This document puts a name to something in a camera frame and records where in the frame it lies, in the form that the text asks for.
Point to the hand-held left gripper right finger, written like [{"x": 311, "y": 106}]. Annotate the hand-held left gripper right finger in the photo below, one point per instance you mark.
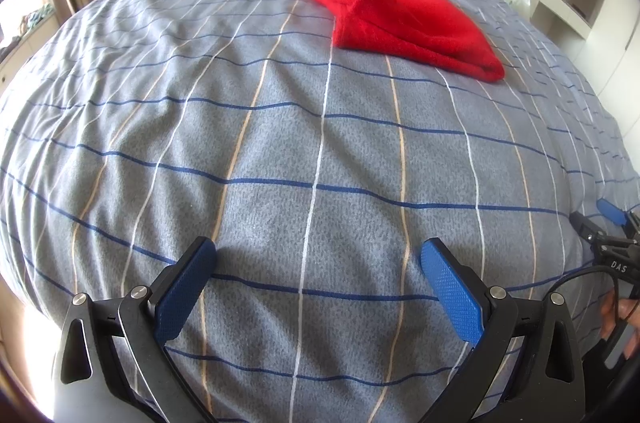
[{"x": 452, "y": 288}]

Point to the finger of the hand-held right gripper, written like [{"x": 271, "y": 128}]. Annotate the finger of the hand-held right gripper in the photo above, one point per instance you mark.
[
  {"x": 585, "y": 227},
  {"x": 612, "y": 210}
]

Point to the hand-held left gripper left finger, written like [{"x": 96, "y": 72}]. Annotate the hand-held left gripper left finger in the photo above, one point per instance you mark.
[{"x": 185, "y": 288}]

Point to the red towel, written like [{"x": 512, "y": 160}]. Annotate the red towel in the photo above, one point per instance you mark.
[{"x": 400, "y": 23}]

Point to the person's right hand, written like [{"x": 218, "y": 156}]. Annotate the person's right hand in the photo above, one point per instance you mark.
[{"x": 612, "y": 318}]

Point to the blue-grey checked duvet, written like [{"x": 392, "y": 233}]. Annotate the blue-grey checked duvet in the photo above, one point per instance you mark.
[{"x": 300, "y": 153}]

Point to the white wardrobe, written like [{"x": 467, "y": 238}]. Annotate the white wardrobe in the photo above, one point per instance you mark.
[{"x": 615, "y": 28}]

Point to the patterned cloth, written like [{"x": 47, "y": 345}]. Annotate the patterned cloth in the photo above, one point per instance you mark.
[{"x": 32, "y": 19}]

